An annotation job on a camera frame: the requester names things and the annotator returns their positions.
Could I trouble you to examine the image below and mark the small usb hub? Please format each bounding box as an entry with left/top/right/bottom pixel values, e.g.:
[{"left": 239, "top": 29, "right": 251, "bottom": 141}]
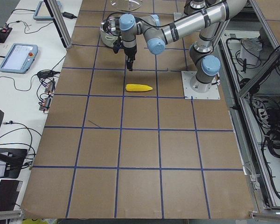
[
  {"left": 39, "top": 97, "right": 52, "bottom": 112},
  {"left": 44, "top": 80, "right": 56, "bottom": 93}
]

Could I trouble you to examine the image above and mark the black monitor stand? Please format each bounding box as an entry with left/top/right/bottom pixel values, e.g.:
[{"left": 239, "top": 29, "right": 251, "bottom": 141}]
[{"left": 0, "top": 148, "right": 28, "bottom": 179}]

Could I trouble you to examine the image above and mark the black power adapter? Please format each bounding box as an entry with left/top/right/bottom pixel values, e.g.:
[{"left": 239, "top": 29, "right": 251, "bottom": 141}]
[{"left": 62, "top": 12, "right": 77, "bottom": 19}]

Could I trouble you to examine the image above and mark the aluminium frame post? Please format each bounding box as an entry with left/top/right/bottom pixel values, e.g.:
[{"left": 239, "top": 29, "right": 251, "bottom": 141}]
[{"left": 44, "top": 0, "right": 72, "bottom": 49}]

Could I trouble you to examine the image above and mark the near teach pendant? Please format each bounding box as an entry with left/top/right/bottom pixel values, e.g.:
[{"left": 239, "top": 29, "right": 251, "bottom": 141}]
[{"left": 0, "top": 43, "right": 38, "bottom": 74}]

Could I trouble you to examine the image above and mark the glass pot lid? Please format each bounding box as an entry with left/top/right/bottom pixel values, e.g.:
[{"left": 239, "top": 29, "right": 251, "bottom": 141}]
[{"left": 110, "top": 0, "right": 142, "bottom": 11}]

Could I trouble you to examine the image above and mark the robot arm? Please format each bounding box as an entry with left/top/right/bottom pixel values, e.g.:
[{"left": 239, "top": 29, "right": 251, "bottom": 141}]
[
  {"left": 119, "top": 0, "right": 246, "bottom": 93},
  {"left": 184, "top": 0, "right": 216, "bottom": 10}
]

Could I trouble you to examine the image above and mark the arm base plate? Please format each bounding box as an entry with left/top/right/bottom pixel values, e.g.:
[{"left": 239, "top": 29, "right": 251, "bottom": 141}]
[
  {"left": 181, "top": 71, "right": 221, "bottom": 100},
  {"left": 173, "top": 12, "right": 186, "bottom": 22}
]

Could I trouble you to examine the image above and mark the teach pendant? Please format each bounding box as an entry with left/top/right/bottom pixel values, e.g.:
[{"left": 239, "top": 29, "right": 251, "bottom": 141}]
[
  {"left": 33, "top": 1, "right": 52, "bottom": 21},
  {"left": 0, "top": 43, "right": 38, "bottom": 74}
]

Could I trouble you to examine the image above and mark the pale green steel pot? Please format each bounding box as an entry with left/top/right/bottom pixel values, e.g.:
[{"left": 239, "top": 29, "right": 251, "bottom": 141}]
[{"left": 100, "top": 16, "right": 121, "bottom": 48}]

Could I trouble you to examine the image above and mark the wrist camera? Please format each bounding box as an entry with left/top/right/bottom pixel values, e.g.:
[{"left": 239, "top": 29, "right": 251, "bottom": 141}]
[{"left": 112, "top": 36, "right": 122, "bottom": 54}]

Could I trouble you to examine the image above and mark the far teach pendant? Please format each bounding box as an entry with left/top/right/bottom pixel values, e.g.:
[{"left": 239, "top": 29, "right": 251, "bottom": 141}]
[{"left": 33, "top": 1, "right": 52, "bottom": 21}]

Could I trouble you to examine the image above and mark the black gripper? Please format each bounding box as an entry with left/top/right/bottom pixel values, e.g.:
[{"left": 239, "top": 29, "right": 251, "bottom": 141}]
[{"left": 124, "top": 45, "right": 137, "bottom": 71}]

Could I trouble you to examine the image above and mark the yellow corn cob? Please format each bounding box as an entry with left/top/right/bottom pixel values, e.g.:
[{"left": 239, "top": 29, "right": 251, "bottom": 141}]
[{"left": 126, "top": 84, "right": 153, "bottom": 92}]

